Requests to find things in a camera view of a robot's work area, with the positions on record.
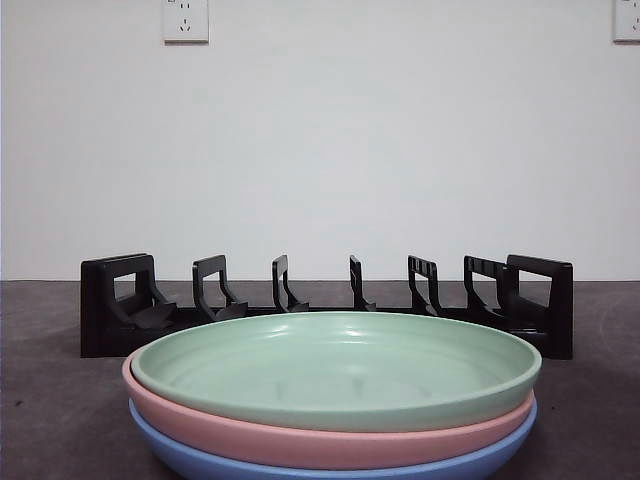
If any green plate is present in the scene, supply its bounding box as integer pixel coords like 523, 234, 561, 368
134, 310, 543, 434

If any pink plate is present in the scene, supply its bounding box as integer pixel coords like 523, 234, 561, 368
121, 354, 536, 471

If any blue plate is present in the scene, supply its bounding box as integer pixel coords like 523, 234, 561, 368
127, 397, 540, 480

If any black plastic dish rack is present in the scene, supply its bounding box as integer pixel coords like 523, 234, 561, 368
79, 252, 574, 360

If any white wall socket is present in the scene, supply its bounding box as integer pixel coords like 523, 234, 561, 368
613, 0, 640, 43
163, 0, 210, 44

